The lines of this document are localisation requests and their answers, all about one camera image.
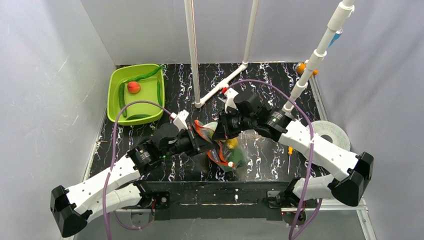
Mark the toy yellow corn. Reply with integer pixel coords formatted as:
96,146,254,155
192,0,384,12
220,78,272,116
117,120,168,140
225,138,239,149

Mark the clear zip bag orange zipper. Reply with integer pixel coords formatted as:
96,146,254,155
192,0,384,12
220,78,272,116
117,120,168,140
194,120,251,172

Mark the toy bok choy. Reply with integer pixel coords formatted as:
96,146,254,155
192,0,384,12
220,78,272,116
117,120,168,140
218,146,247,172

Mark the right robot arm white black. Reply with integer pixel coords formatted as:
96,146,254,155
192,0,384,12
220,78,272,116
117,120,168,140
212,89,374,207

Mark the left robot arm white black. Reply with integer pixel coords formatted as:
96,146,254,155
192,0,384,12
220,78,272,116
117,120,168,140
50,123,215,238

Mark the black marble pattern mat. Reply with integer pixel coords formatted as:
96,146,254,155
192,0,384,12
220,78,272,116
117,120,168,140
84,62,321,182

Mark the toy green bean pod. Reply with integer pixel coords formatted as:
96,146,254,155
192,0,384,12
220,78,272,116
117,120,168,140
156,81,164,106

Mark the orange clamp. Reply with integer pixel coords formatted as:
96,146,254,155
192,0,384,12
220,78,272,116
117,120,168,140
294,62,319,76

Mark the toy peach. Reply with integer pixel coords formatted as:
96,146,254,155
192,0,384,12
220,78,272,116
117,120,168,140
127,81,141,94

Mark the toy green chili pepper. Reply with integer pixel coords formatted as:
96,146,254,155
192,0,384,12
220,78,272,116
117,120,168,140
125,66,165,84

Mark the toy green cucumber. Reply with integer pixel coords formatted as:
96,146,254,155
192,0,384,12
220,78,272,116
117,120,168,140
118,82,127,118

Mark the green plastic basin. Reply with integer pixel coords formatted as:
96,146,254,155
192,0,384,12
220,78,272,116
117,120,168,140
106,63,166,126

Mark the white filament spool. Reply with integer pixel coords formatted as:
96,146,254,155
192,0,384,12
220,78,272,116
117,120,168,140
311,120,351,151

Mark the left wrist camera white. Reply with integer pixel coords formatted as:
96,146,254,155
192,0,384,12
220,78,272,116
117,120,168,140
170,109,189,131

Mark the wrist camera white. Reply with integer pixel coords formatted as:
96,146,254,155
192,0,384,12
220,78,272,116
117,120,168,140
218,87,239,114
170,109,189,131

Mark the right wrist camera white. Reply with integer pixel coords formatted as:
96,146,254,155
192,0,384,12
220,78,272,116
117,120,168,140
218,87,239,114

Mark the yellow handle screwdriver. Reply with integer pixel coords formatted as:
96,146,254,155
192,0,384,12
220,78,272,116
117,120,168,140
287,146,293,175

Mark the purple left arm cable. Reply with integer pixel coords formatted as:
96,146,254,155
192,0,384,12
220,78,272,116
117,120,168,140
101,100,173,240

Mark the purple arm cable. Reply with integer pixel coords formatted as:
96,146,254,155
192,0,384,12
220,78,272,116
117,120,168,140
221,79,323,240
101,100,173,240

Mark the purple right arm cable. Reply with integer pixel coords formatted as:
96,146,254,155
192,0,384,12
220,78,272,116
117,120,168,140
221,79,323,240

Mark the white PVC pipe frame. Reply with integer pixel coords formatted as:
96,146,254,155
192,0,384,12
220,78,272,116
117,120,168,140
184,0,355,113

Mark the aluminium rail frame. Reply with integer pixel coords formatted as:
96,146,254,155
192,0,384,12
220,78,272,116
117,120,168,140
61,74,378,240

